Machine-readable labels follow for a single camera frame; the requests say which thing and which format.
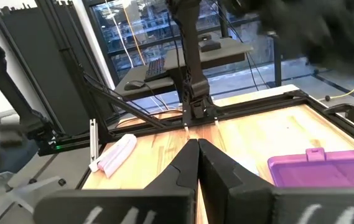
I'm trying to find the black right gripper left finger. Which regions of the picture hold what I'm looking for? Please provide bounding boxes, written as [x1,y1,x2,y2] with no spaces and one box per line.
[32,139,200,224]

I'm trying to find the white office chair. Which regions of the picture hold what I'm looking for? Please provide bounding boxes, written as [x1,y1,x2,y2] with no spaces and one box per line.
[0,108,69,220]

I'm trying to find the black keyboard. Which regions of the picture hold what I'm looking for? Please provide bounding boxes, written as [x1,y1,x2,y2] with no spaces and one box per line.
[144,57,170,83]

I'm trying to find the grey desk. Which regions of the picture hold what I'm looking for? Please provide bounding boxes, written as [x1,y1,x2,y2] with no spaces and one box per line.
[114,36,254,101]

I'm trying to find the black table clamp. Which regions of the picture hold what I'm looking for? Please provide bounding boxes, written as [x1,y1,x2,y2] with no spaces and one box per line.
[322,103,354,125]

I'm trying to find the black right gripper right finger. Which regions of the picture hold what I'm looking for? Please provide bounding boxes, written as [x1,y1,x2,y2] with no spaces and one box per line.
[198,138,354,224]

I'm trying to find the small black box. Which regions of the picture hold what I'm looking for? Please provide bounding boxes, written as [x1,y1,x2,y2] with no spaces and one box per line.
[198,39,222,53]

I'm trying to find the purple plastic pencil case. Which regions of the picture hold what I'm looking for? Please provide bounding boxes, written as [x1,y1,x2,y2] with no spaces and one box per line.
[266,147,354,189]

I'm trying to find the black computer mouse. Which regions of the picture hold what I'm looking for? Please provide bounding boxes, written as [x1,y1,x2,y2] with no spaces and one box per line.
[123,80,147,91]

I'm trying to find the black monitor stand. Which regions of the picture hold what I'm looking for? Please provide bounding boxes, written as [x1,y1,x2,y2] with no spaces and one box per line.
[215,0,231,40]

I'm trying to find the black partition panels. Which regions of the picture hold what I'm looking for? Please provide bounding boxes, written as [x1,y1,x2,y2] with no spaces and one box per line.
[0,0,117,138]

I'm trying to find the black jointed equipment arm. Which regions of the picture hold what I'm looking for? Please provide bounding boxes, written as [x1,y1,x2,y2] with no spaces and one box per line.
[0,36,56,156]

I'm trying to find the yellow extension cable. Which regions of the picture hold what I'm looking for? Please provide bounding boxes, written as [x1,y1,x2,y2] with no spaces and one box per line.
[317,79,354,103]

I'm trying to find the silver metal bracket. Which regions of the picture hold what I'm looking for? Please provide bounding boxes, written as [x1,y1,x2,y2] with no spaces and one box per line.
[89,118,99,163]

